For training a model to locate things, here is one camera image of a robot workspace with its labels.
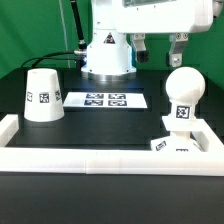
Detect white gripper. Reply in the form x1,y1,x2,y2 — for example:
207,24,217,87
112,0,213,67

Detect white lamp bulb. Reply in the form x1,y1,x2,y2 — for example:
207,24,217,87
166,67,205,120

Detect white lamp base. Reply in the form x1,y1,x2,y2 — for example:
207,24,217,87
150,115,203,152

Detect white lamp shade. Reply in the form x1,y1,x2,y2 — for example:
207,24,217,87
24,68,64,122

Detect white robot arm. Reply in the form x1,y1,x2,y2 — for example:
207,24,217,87
82,0,213,81

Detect white tag sheet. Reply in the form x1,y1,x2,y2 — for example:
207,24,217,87
64,92,147,109

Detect white foam fence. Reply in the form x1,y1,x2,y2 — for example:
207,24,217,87
0,114,224,176

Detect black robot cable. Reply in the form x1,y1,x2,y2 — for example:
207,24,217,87
69,0,88,57

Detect black thin cable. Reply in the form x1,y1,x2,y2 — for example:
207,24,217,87
21,51,84,69

